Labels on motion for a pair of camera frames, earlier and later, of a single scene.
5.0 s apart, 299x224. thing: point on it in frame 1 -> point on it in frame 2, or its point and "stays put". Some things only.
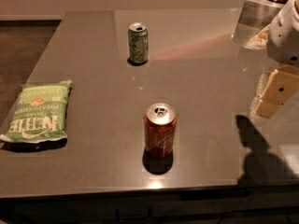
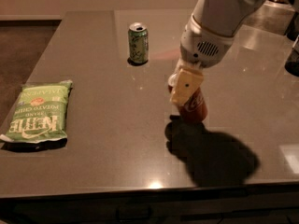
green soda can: x=138 y=43 stays put
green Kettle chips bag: x=40 y=114 stays put
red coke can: x=160 y=131 -> x=195 y=109
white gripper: x=284 y=37 -> x=199 y=49
